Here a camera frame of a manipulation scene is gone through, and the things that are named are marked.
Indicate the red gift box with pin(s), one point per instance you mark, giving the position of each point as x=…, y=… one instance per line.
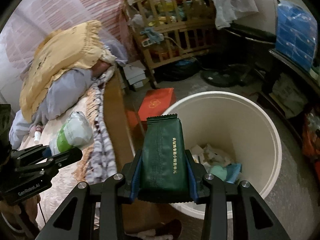
x=154, y=103

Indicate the white pink bottle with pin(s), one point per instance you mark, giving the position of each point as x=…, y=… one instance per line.
x=37, y=137

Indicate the cream trash bucket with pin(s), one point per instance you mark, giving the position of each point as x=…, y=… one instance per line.
x=237, y=126

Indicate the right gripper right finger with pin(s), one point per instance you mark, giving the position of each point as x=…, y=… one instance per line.
x=252, y=217

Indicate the person left hand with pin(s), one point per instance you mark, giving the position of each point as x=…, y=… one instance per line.
x=10, y=214

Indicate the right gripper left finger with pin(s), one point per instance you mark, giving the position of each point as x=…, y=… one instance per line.
x=95, y=211

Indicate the pink quilted bedspread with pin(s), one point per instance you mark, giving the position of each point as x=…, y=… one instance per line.
x=98, y=159

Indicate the blue snack bag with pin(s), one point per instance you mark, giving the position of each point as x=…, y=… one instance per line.
x=233, y=172

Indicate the blue plastic drawer cabinet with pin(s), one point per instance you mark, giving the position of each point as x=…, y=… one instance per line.
x=296, y=34

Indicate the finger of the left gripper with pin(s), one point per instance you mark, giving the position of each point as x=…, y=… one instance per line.
x=48, y=166
x=36, y=152

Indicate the yellow frilled pillow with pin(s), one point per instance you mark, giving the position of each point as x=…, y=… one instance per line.
x=79, y=46

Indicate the wooden bed frame rail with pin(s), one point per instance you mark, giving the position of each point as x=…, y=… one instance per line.
x=139, y=216

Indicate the white green tissue pack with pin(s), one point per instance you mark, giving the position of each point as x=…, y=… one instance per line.
x=75, y=132

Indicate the wooden baby crib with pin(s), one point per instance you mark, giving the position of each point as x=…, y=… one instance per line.
x=166, y=31

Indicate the grey blue blanket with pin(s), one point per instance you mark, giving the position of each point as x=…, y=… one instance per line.
x=62, y=95

